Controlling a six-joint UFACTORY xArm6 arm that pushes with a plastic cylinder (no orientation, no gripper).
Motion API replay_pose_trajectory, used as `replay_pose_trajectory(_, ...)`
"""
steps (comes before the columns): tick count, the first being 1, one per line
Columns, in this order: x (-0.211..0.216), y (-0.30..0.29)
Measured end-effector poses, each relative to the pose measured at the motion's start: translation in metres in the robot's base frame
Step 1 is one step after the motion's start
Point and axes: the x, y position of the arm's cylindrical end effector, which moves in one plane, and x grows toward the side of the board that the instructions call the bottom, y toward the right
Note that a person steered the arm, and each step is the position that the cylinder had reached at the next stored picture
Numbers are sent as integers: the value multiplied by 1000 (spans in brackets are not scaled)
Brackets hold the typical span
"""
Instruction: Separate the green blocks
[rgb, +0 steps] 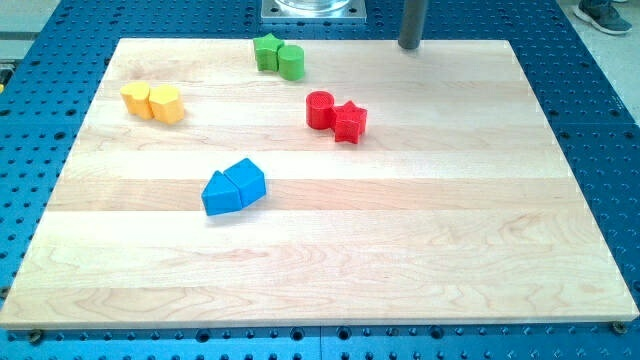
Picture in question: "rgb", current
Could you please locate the red star block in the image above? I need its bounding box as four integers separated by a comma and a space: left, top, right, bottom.
332, 101, 368, 144

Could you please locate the wooden board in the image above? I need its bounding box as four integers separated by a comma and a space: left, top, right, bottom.
1, 38, 638, 330

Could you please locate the blue cube block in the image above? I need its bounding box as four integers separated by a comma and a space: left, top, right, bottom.
223, 158, 266, 208

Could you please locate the red cylinder block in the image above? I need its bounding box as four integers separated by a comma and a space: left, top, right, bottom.
306, 91, 334, 130

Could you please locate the blue triangle block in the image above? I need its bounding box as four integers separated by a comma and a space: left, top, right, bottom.
201, 171, 242, 216

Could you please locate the green cylinder block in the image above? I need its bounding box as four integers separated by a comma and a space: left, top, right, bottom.
277, 45, 305, 81

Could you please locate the green star block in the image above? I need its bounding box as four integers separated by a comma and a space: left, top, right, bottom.
253, 33, 285, 72

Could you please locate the yellow hexagon block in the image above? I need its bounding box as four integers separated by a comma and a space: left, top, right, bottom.
149, 85, 185, 124

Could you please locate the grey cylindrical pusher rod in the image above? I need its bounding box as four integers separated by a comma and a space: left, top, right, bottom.
398, 0, 429, 50

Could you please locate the yellow heart block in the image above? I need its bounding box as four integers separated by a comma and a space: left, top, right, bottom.
120, 81, 154, 120

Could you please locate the brass board clamp screw left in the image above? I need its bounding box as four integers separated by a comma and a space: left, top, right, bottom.
26, 329, 43, 345

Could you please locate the brass board clamp screw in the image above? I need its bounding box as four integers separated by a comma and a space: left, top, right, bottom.
610, 321, 628, 335
26, 329, 43, 345

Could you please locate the grey sneaker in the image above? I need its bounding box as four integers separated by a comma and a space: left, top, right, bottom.
572, 0, 632, 36

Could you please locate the brass board clamp screw right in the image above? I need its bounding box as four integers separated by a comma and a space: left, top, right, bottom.
610, 321, 628, 335

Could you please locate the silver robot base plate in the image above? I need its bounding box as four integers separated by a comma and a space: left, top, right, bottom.
260, 0, 367, 23

